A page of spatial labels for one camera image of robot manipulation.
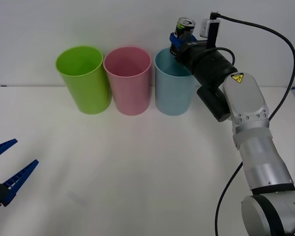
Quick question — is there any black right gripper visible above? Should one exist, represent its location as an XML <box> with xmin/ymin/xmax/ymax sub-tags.
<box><xmin>169</xmin><ymin>32</ymin><xmax>209</xmax><ymax>72</ymax></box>

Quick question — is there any black drink can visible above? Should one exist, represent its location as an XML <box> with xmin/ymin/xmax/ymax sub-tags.
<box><xmin>169</xmin><ymin>17</ymin><xmax>196</xmax><ymax>56</ymax></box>

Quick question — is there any pale blue plastic bin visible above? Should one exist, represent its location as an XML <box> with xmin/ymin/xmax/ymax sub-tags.
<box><xmin>154</xmin><ymin>47</ymin><xmax>197</xmax><ymax>117</ymax></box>

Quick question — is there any pink plastic bin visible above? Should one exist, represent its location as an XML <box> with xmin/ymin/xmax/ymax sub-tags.
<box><xmin>103</xmin><ymin>47</ymin><xmax>152</xmax><ymax>116</ymax></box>

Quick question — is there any green plastic bin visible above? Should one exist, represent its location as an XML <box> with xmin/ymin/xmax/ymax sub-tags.
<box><xmin>55</xmin><ymin>46</ymin><xmax>113</xmax><ymax>115</ymax></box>

